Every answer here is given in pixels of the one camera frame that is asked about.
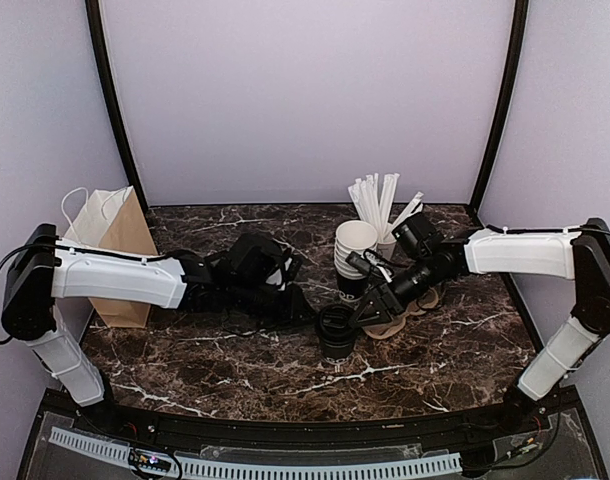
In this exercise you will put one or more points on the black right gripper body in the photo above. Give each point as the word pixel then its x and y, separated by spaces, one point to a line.
pixel 397 306

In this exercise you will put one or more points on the brown pulp cup carrier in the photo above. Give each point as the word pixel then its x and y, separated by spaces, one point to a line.
pixel 416 308

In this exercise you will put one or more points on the bundle of white wrapped straws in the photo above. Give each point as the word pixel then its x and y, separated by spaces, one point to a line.
pixel 373 199

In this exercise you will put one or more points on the stack of black paper cups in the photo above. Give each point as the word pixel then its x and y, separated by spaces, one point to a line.
pixel 352 239

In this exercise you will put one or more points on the black enclosure frame post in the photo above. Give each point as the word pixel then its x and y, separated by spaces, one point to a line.
pixel 501 112

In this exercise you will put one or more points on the grey cable duct rail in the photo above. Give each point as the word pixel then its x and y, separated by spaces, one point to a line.
pixel 245 463

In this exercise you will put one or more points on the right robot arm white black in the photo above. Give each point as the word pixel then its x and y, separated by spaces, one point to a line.
pixel 578 255

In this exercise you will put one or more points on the brown paper bag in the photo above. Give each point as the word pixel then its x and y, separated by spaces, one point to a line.
pixel 111 220

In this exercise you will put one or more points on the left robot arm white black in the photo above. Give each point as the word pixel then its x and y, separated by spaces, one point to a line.
pixel 49 267

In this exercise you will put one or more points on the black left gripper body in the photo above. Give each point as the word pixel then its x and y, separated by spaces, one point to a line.
pixel 269 312

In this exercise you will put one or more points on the black left frame post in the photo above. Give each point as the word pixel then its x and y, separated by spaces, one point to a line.
pixel 111 100

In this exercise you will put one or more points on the black plastic cup lid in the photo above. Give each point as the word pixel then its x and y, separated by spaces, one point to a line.
pixel 332 325

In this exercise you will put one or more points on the black paper coffee cup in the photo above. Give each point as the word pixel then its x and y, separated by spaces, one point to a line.
pixel 337 349

